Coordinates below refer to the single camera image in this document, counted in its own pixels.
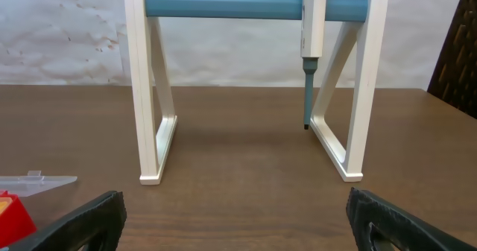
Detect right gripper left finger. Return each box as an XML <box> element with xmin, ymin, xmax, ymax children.
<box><xmin>7</xmin><ymin>190</ymin><xmax>127</xmax><ymax>251</ymax></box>

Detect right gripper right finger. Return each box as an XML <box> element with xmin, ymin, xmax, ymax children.
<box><xmin>345</xmin><ymin>187</ymin><xmax>477</xmax><ymax>251</ymax></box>

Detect white pipette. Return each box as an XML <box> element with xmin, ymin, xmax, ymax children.
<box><xmin>300</xmin><ymin>0</ymin><xmax>328</xmax><ymax>130</ymax></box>

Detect red and yellow tip box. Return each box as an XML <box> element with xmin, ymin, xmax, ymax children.
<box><xmin>0</xmin><ymin>170</ymin><xmax>78</xmax><ymax>249</ymax></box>

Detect white and blue stand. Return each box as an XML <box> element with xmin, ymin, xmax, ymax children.
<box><xmin>122</xmin><ymin>0</ymin><xmax>391</xmax><ymax>186</ymax></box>

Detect black pegboard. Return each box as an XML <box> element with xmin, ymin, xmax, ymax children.
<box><xmin>426</xmin><ymin>0</ymin><xmax>477</xmax><ymax>120</ymax></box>

